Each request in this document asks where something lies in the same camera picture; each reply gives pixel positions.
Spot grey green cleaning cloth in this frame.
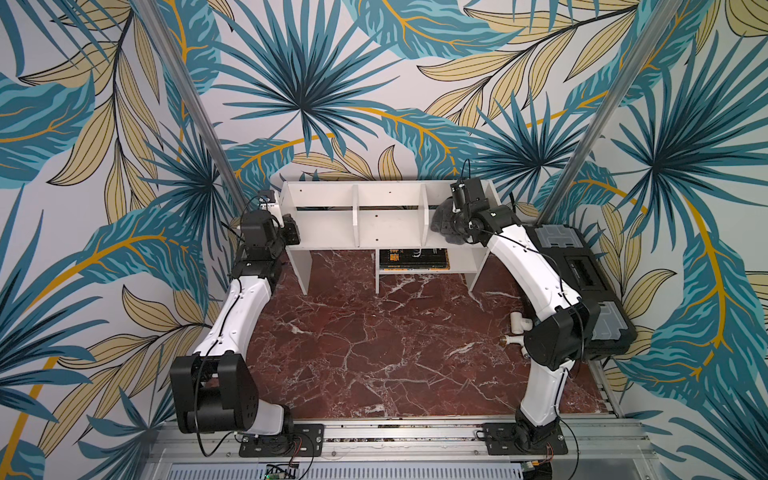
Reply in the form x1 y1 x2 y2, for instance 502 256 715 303
430 198 465 245

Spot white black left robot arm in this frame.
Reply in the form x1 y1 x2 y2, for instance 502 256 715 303
169 210 300 436

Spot white wooden bookshelf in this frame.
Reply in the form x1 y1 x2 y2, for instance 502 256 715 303
279 180 489 294

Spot black yellow tool tray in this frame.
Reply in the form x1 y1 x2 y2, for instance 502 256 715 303
379 249 450 271

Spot white pvc pipe fitting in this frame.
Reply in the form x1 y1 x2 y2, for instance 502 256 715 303
500 312 533 359

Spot black plastic toolbox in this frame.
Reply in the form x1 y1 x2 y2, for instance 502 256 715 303
525 225 637 360

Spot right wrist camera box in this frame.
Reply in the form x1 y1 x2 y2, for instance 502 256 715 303
450 178 490 211

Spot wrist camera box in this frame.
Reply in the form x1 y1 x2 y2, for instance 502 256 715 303
450 178 490 211
256 190 283 226

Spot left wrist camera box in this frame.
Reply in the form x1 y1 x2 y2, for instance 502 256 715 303
256 190 283 226

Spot left aluminium frame post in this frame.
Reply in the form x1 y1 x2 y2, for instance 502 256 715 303
134 0 248 211

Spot aluminium frame post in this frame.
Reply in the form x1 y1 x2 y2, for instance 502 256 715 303
534 0 684 227
134 0 248 211

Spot right aluminium frame post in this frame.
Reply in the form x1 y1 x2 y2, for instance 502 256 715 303
534 0 684 227

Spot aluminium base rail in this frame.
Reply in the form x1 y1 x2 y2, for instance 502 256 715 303
139 415 665 479

